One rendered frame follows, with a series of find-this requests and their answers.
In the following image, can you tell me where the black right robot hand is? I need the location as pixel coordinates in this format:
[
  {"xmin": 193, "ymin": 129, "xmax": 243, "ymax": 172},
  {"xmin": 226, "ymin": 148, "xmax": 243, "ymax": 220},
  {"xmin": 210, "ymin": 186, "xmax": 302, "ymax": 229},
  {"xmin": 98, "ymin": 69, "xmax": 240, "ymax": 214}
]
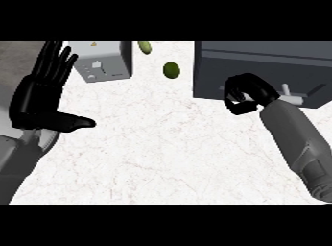
[{"xmin": 221, "ymin": 72, "xmax": 282, "ymax": 116}]

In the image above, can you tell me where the grey toaster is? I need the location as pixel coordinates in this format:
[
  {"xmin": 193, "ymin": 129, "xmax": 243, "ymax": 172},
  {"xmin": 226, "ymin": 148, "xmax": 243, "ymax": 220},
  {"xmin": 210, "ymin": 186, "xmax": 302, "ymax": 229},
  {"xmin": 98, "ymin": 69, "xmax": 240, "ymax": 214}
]
[{"xmin": 67, "ymin": 40, "xmax": 134, "ymax": 84}]

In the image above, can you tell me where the green cucumber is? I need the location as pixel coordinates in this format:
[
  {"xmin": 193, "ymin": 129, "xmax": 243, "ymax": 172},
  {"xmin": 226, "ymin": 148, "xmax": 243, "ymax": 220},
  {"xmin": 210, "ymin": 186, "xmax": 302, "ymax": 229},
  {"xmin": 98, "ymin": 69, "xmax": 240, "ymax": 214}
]
[{"xmin": 136, "ymin": 40, "xmax": 154, "ymax": 56}]

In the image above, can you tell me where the dark grey drawer cabinet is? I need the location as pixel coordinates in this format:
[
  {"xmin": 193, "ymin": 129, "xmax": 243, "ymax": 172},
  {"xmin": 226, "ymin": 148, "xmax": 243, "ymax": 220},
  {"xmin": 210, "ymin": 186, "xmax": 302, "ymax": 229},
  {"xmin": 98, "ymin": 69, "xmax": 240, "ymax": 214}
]
[{"xmin": 192, "ymin": 40, "xmax": 332, "ymax": 110}]

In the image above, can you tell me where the green lime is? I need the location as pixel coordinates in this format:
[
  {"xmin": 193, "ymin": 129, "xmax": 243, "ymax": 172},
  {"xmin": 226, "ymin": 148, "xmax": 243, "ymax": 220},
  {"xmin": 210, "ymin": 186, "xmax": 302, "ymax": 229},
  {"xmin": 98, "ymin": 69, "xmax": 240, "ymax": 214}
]
[{"xmin": 162, "ymin": 61, "xmax": 182, "ymax": 80}]

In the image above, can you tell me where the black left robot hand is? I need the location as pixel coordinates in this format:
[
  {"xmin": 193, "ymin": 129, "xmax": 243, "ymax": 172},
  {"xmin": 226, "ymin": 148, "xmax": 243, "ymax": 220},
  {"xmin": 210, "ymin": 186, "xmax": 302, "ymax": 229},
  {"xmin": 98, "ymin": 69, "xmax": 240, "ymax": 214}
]
[{"xmin": 8, "ymin": 40, "xmax": 98, "ymax": 134}]

